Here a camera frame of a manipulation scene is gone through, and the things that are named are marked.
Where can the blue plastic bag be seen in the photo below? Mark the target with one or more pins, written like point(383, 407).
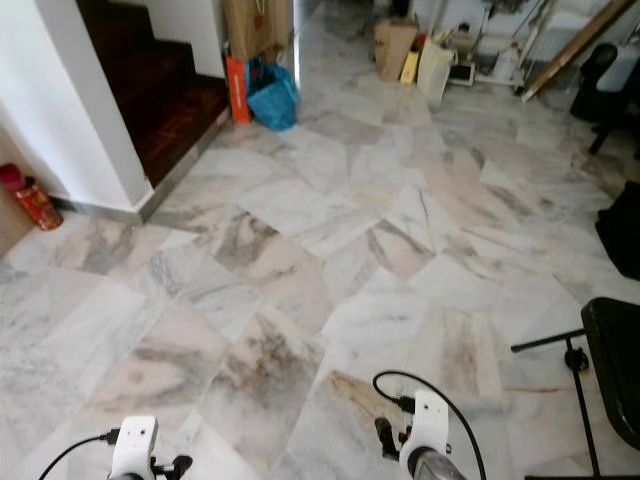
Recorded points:
point(272, 95)

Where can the long wooden plank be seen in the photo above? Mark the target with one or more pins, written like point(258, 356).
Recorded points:
point(575, 45)

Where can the yellow flat packet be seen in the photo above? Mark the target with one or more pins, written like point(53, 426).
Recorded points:
point(410, 66)

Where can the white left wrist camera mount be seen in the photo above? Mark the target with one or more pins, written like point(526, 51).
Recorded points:
point(135, 446)

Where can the black covered furniture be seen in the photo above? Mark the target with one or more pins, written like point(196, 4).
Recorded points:
point(622, 230)

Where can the black office chair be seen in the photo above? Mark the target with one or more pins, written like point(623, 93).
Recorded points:
point(605, 85)

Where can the tall brown cardboard box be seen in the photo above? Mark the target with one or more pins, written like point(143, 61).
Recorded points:
point(255, 25)

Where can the dark wooden stairs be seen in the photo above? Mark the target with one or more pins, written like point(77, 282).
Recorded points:
point(160, 100)

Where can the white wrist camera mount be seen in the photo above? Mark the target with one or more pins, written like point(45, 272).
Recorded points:
point(135, 446)
point(426, 425)

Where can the cream cloth bag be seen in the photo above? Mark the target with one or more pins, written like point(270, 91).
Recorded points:
point(435, 68)

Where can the orange flat box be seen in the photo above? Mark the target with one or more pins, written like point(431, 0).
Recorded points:
point(237, 90)

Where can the red patterned bottle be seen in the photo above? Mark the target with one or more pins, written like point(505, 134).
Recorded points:
point(34, 200)

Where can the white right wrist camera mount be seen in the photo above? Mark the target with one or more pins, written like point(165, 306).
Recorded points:
point(426, 425)

